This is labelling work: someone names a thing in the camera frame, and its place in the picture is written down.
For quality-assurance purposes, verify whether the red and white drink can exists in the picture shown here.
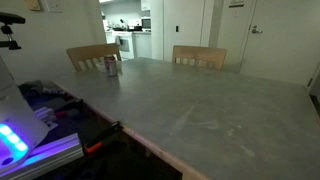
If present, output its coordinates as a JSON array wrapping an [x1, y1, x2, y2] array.
[[104, 55, 118, 76]]

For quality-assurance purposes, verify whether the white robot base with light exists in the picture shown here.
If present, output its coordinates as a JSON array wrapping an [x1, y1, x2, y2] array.
[[0, 57, 49, 173]]

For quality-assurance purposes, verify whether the right wooden chair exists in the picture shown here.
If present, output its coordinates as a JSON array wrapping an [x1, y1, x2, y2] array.
[[172, 45, 227, 70]]

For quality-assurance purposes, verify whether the wooden chair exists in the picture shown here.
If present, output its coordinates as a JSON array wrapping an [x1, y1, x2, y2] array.
[[172, 45, 227, 70], [66, 43, 122, 72]]

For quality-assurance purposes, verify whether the white kitchen stove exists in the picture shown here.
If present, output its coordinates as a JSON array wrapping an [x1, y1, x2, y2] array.
[[112, 31, 135, 59]]

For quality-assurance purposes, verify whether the white microwave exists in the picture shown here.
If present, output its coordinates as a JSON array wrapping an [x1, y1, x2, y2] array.
[[141, 17, 151, 29]]

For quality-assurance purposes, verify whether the left wooden chair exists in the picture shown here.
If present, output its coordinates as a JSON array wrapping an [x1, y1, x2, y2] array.
[[66, 43, 122, 72]]

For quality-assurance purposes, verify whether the black orange-handled clamp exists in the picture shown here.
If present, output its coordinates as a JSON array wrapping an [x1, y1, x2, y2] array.
[[83, 121, 123, 154]]

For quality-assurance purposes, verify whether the aluminium extrusion rail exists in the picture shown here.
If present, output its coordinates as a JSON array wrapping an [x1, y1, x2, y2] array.
[[0, 133, 84, 180]]

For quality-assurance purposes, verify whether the white door with handle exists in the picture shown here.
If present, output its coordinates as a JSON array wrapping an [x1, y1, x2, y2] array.
[[240, 0, 320, 85]]

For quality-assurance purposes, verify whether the white wall switch plate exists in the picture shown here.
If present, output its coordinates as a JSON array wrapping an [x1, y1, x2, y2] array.
[[45, 0, 62, 13]]

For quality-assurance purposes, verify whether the black camera on mount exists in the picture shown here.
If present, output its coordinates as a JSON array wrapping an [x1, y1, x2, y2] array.
[[0, 12, 26, 50]]

